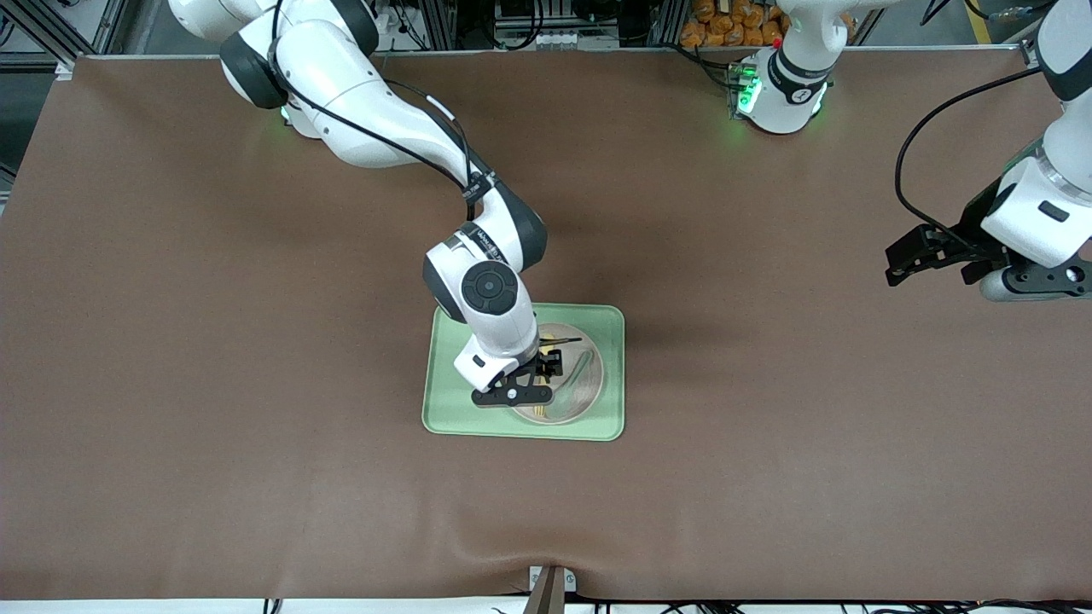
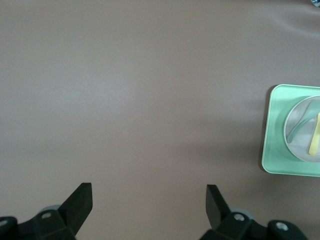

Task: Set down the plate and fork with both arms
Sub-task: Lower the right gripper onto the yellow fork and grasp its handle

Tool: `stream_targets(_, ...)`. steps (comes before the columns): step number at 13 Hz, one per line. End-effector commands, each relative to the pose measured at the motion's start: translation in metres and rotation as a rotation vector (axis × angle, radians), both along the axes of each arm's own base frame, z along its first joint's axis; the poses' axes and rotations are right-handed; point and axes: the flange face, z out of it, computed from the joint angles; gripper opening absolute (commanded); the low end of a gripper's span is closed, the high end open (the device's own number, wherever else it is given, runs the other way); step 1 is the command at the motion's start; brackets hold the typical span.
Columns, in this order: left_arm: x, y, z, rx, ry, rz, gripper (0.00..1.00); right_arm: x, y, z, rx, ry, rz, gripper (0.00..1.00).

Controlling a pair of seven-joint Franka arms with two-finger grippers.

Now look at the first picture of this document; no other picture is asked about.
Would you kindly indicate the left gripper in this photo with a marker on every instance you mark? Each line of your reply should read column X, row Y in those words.
column 978, row 223

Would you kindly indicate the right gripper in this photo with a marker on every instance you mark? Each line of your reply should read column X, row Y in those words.
column 547, row 359

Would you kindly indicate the yellow plastic fork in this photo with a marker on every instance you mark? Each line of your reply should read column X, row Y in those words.
column 539, row 413

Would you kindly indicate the pale green plastic spoon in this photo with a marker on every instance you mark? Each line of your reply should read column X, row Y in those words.
column 583, row 367

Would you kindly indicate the round white plate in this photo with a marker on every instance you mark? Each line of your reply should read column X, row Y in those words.
column 593, row 392

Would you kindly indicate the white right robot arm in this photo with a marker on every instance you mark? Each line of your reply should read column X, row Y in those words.
column 367, row 94

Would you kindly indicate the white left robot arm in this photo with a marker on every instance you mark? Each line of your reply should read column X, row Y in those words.
column 789, row 94

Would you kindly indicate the light green rectangular tray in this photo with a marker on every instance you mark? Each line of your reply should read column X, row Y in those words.
column 444, row 418

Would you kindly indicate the metal table edge clamp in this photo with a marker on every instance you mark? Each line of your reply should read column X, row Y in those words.
column 550, row 597

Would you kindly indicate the brown table mat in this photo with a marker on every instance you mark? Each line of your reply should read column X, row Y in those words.
column 256, row 426

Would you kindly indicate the pile of orange packaged goods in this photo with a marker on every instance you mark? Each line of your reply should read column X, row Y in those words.
column 725, row 30

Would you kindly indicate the aluminium frame profile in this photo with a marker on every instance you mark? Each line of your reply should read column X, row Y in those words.
column 109, row 26
column 1031, row 53

